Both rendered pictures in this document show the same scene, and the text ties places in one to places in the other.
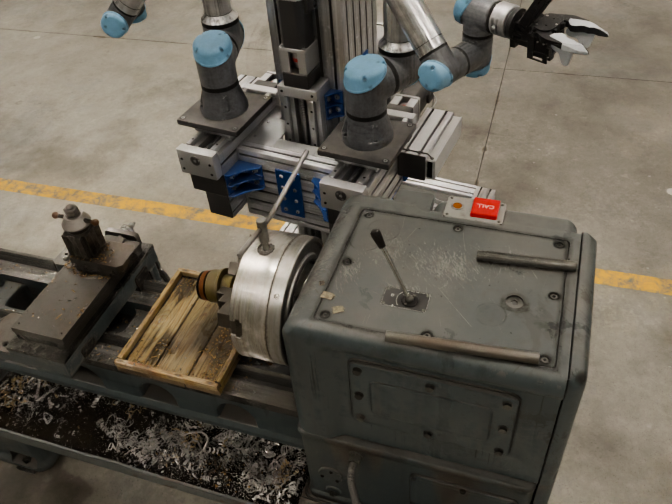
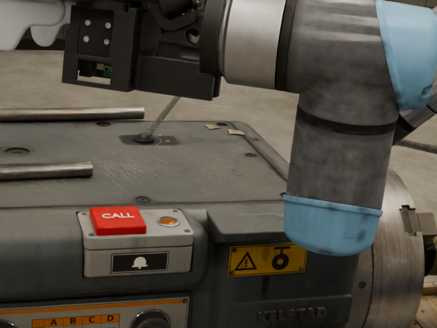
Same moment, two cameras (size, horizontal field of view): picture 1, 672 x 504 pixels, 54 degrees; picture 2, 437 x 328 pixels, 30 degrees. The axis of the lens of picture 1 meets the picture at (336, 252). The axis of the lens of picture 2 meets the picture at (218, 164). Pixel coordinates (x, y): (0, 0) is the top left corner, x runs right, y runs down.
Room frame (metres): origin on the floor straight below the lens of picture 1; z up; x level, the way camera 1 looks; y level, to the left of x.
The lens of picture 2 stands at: (1.90, -0.85, 1.68)
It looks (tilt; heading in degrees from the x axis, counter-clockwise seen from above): 20 degrees down; 139
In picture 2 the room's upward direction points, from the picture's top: 6 degrees clockwise
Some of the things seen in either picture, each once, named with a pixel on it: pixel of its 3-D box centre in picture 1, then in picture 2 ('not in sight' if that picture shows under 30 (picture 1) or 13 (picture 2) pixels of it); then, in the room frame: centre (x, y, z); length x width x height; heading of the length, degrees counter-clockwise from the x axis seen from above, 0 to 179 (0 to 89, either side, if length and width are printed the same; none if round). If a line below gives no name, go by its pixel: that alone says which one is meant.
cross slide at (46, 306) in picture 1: (84, 282); not in sight; (1.36, 0.72, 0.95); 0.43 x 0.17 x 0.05; 158
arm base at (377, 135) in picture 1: (366, 121); not in sight; (1.63, -0.12, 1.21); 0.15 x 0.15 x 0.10
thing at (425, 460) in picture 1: (433, 465); not in sight; (0.97, -0.23, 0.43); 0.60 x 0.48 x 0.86; 68
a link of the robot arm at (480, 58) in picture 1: (472, 54); (337, 170); (1.51, -0.38, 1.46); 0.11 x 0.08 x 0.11; 130
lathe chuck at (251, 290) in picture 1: (275, 295); (352, 253); (1.11, 0.16, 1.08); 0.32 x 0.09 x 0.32; 158
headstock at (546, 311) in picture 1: (442, 328); (117, 282); (0.97, -0.23, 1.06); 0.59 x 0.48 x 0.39; 68
